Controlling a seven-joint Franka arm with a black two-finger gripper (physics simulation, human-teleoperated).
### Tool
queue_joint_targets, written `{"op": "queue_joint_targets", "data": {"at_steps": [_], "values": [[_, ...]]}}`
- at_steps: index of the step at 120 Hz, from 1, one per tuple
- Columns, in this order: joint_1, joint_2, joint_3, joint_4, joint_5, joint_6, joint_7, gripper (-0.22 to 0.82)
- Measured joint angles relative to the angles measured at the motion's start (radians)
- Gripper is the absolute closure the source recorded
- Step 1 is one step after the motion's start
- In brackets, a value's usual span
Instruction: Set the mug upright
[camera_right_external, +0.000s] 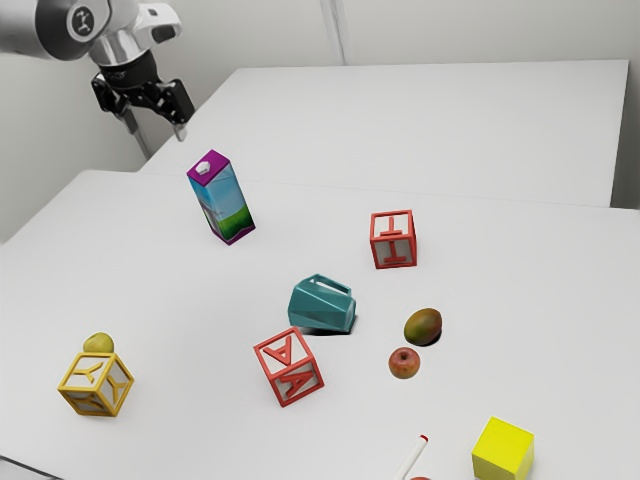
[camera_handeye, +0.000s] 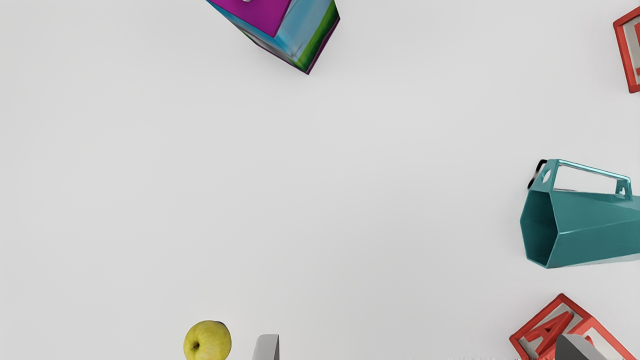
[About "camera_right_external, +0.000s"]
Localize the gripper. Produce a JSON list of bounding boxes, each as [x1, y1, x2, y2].
[[90, 49, 197, 143]]

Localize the teal faceted mug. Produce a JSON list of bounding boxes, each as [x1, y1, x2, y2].
[[286, 273, 358, 335]]

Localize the purple and blue drink carton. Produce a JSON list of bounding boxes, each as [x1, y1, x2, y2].
[[186, 148, 257, 247]]

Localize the yellow-green fruit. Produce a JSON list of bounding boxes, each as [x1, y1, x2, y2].
[[82, 331, 116, 354]]

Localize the red letter block T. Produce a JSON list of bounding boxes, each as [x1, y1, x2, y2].
[[369, 209, 419, 271]]

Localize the yellow letter block Y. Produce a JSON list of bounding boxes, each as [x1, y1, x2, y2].
[[56, 351, 136, 418]]

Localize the red letter block A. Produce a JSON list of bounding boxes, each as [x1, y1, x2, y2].
[[253, 326, 326, 409]]

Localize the green and red mango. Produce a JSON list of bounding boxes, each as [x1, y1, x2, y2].
[[403, 307, 444, 347]]

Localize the red apple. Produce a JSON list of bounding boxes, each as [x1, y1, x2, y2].
[[388, 347, 422, 380]]

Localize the white marker with red cap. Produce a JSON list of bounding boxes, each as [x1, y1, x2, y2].
[[391, 434, 430, 480]]

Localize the plain yellow cube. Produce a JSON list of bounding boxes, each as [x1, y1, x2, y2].
[[471, 416, 536, 480]]

